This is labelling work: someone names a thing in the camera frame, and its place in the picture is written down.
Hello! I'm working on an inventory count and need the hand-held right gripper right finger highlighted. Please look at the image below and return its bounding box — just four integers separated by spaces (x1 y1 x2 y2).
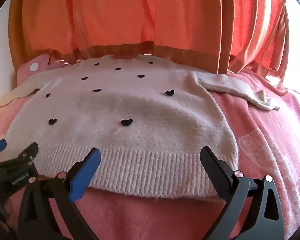
200 146 284 240

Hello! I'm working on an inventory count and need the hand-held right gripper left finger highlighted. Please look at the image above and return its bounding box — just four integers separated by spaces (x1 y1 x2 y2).
17 148 102 240

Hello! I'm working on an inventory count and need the white sweater with black hearts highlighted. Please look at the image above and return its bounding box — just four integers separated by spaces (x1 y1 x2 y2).
0 54 280 198

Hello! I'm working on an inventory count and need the pink patterned blanket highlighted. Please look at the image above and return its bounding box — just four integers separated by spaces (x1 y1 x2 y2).
0 69 300 240

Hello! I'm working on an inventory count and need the pink polka dot pillow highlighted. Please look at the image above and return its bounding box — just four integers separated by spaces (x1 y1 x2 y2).
17 54 52 83

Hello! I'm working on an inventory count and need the striped orange curtain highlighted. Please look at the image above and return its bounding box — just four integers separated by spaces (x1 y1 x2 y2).
227 0 292 78

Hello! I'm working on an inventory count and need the orange curtain with brown border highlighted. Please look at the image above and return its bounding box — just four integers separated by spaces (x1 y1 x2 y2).
9 0 232 75

